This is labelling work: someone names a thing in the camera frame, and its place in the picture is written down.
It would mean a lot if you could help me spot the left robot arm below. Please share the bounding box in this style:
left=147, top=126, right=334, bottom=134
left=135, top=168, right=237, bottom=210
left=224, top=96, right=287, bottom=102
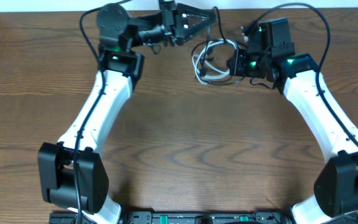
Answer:
left=37, top=1, right=216, bottom=223

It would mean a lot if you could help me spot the white USB cable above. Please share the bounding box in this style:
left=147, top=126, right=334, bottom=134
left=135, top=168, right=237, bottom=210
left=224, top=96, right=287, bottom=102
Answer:
left=191, top=38, right=245, bottom=86

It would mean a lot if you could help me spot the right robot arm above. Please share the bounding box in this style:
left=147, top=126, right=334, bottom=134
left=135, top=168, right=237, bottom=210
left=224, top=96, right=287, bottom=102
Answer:
left=227, top=18, right=358, bottom=223

